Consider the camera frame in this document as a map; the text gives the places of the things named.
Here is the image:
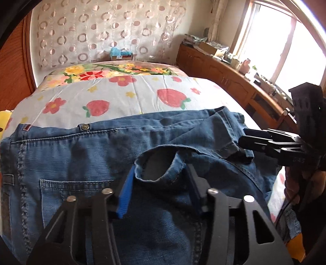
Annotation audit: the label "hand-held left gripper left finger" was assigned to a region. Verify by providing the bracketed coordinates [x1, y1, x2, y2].
[27, 167, 135, 265]

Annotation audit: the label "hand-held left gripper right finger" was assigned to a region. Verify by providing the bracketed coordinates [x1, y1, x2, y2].
[187, 164, 293, 265]

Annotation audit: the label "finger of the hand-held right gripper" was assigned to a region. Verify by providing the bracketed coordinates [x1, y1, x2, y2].
[243, 128, 301, 140]
[238, 136, 304, 160]

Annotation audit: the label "blue denim pants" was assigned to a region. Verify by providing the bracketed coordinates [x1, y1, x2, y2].
[0, 106, 281, 265]

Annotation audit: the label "person's right hand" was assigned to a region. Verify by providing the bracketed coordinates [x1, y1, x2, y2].
[285, 166, 326, 204]

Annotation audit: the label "window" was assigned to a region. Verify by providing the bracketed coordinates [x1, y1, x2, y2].
[229, 0, 326, 103]

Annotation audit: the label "wooden sideboard cabinet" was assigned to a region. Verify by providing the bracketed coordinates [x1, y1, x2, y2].
[176, 42, 299, 133]

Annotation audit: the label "strawberry print bed sheet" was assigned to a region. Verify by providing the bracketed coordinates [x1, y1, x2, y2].
[11, 75, 289, 223]

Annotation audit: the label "cardboard box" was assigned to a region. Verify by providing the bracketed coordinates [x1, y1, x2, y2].
[199, 41, 220, 55]

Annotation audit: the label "patterned cloth bundle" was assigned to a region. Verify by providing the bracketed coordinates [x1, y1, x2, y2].
[183, 34, 208, 46]

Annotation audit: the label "patterned window curtain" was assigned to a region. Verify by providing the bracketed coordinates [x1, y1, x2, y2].
[207, 0, 230, 43]

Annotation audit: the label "floral blanket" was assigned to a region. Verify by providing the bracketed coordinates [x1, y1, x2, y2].
[47, 61, 189, 84]

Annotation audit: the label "yellow plush toy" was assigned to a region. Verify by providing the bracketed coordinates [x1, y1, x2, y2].
[0, 110, 13, 141]

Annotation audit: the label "box with blue items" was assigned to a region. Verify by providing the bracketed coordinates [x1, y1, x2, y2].
[110, 47, 135, 61]

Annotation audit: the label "sheer circle pattern curtain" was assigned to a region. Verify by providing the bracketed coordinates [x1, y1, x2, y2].
[36, 0, 189, 68]

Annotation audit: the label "black cable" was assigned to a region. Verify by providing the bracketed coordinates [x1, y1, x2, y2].
[276, 189, 301, 228]

